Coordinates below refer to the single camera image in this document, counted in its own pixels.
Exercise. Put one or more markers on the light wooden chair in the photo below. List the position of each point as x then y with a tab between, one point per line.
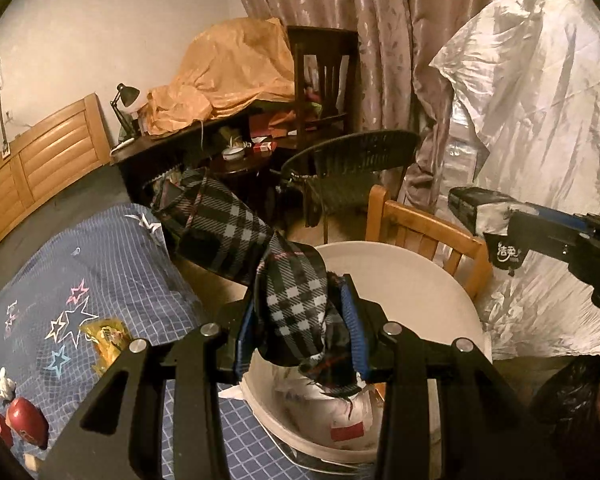
420	225

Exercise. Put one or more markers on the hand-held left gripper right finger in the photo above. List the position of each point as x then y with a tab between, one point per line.
360	340

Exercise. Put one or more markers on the black silver packet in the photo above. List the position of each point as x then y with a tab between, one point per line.
480	215

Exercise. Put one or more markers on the dark plaid cloth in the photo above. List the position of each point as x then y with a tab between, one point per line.
290	290

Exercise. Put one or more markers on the white tissue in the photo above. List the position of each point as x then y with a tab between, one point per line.
5	385

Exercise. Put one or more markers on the silver white cover sheet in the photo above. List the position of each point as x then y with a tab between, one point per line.
530	85

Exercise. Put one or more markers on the dark round side table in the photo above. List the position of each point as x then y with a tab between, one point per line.
250	165

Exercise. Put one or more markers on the white plastic bag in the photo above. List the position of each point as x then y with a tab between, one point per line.
340	420

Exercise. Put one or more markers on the orange cloth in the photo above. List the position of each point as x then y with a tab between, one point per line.
230	70

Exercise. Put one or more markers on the white bowl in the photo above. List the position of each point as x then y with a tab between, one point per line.
232	153

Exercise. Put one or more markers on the red apple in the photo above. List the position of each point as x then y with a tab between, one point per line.
25	417

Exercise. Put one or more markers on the white plastic bucket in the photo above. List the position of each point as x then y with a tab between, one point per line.
430	285

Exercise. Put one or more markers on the black plastic bag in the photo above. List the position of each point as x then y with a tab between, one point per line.
565	395

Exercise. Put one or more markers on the black desk lamp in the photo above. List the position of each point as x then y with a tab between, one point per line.
127	94

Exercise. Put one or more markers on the dark grey bed sheet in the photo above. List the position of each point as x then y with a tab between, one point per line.
70	200

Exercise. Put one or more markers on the wooden headboard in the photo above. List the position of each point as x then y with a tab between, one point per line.
45	160

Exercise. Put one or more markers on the dark wooden desk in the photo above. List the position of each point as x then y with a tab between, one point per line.
145	160

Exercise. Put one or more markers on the dark wooden chair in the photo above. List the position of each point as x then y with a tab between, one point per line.
325	40

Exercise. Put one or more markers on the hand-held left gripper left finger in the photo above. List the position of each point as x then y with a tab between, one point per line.
243	345

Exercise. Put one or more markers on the blue checkered star blanket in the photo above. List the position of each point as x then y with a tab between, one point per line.
130	280

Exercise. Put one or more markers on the black wicker chair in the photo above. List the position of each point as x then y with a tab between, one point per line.
350	155

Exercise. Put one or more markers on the red packet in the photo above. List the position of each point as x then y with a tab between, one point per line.
1	427

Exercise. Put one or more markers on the small red box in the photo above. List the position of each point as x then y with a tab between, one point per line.
262	147

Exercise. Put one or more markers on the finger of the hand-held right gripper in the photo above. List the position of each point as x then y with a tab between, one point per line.
540	237
555	216

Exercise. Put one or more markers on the patterned beige curtain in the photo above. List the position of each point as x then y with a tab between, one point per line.
380	10

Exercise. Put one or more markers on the gold foil wrapper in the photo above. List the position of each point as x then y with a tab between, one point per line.
105	337

